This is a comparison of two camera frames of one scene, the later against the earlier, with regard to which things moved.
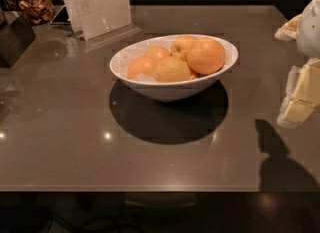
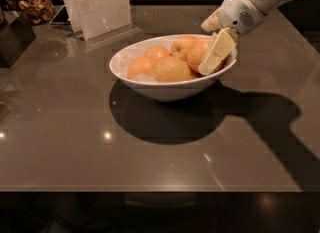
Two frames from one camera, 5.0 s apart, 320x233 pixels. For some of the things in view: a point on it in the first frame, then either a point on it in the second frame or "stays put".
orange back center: x=180 y=47 stays put
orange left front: x=140 y=65 stays put
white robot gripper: x=310 y=30 -> x=237 y=9
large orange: x=206 y=56 stays put
